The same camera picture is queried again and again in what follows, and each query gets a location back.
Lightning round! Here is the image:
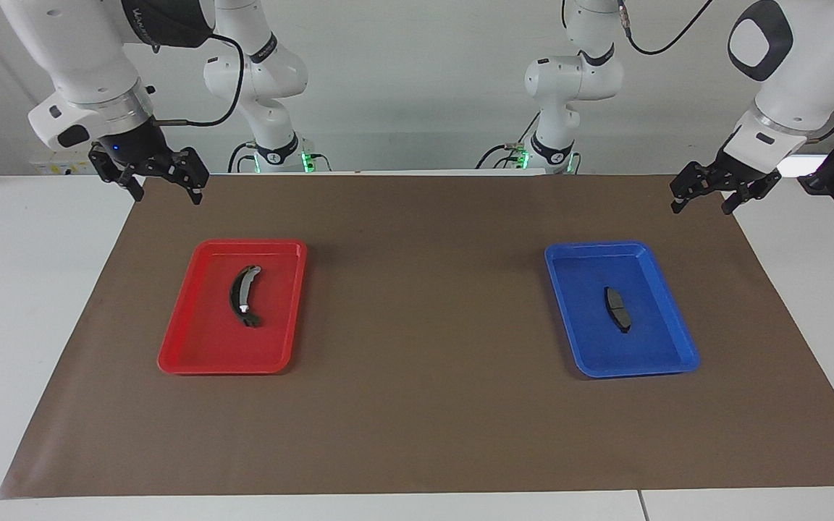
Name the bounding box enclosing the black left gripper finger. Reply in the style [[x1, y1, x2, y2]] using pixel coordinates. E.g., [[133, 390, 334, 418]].
[[723, 172, 782, 216], [670, 162, 719, 215]]

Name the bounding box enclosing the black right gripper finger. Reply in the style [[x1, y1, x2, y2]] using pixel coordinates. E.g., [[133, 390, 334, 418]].
[[89, 145, 146, 203], [149, 147, 210, 206]]

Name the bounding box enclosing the curved grey brake shoe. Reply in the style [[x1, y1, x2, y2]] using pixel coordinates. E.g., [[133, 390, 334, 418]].
[[229, 265, 263, 328]]

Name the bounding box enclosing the dark brake pad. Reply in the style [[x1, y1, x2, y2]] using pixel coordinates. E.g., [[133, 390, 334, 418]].
[[603, 286, 633, 334]]

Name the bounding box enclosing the white box with yellow label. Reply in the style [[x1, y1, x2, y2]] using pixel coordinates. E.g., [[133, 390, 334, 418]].
[[30, 151, 99, 176]]

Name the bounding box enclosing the blue plastic tray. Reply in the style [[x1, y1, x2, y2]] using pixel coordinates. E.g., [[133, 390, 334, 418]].
[[544, 241, 701, 378]]

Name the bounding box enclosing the red plastic tray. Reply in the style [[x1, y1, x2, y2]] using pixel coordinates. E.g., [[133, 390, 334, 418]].
[[157, 240, 308, 376]]

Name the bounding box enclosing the brown paper table mat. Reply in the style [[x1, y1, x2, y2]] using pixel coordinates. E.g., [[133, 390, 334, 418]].
[[0, 174, 834, 500]]

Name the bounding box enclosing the black right base cable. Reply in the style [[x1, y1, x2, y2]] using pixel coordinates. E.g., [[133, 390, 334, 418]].
[[227, 141, 258, 174]]

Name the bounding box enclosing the black base cable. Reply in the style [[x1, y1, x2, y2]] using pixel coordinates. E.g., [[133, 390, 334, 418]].
[[227, 141, 258, 174], [476, 112, 542, 171]]

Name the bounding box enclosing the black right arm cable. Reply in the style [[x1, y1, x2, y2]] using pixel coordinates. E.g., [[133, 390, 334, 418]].
[[149, 33, 245, 128]]

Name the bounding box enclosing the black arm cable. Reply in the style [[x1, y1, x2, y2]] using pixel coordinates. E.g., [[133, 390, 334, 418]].
[[149, 33, 245, 128], [616, 0, 715, 56]]

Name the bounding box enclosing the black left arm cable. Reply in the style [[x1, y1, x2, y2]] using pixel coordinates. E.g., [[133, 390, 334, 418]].
[[616, 0, 715, 56]]

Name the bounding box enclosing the black left base cable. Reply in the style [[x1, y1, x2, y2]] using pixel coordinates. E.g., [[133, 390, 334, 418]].
[[476, 112, 542, 171]]

